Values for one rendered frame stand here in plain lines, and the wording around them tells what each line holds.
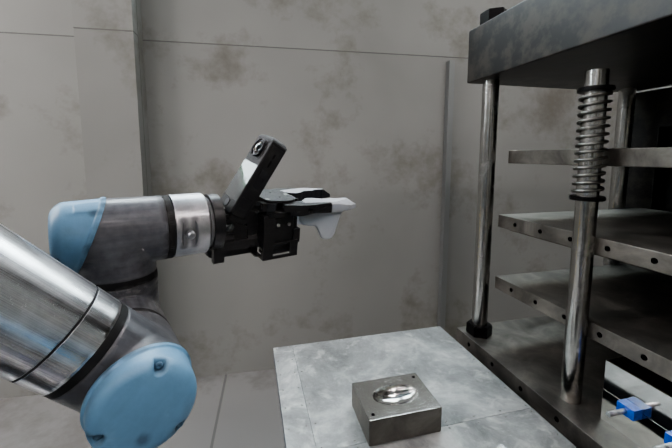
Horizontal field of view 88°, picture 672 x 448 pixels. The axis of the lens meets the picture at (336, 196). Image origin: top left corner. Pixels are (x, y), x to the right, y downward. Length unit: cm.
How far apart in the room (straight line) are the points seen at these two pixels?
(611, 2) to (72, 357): 118
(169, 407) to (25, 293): 13
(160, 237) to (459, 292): 269
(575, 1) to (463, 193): 180
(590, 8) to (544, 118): 203
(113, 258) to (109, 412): 16
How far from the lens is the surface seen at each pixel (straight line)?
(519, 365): 151
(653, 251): 116
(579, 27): 120
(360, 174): 247
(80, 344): 31
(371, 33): 262
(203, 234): 44
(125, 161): 238
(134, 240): 42
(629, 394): 129
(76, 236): 42
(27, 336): 31
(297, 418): 115
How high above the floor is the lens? 152
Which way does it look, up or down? 7 degrees down
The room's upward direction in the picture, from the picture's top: straight up
